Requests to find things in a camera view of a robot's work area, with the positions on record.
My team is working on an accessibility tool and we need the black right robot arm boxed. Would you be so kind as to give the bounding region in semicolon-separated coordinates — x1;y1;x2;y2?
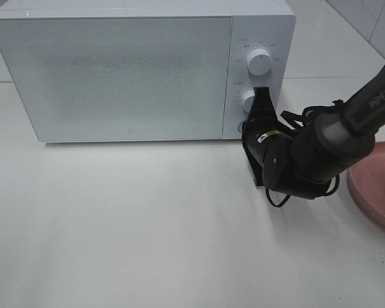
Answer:
241;64;385;200

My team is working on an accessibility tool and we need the pink round plate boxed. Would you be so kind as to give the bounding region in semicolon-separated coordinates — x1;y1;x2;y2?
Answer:
346;141;385;230

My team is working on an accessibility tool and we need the white microwave oven body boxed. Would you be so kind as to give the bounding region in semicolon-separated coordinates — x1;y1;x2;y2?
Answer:
0;1;296;142

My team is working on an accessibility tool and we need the white microwave knob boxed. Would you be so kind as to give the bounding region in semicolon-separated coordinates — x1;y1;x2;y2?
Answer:
246;46;272;76
239;89;255;113

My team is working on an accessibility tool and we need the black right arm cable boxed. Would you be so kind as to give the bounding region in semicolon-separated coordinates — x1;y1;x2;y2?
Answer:
263;99;344;208

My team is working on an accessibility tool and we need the upper white microwave knob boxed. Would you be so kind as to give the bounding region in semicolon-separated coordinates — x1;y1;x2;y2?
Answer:
246;46;272;76

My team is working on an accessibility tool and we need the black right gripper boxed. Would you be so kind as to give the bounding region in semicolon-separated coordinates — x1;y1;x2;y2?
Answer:
242;87;293;188

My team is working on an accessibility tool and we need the lower white microwave knob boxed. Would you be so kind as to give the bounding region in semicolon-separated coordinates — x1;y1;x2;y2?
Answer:
239;89;255;113

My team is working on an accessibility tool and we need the round white door-release button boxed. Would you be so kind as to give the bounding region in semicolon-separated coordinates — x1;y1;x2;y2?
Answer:
237;121;246;133

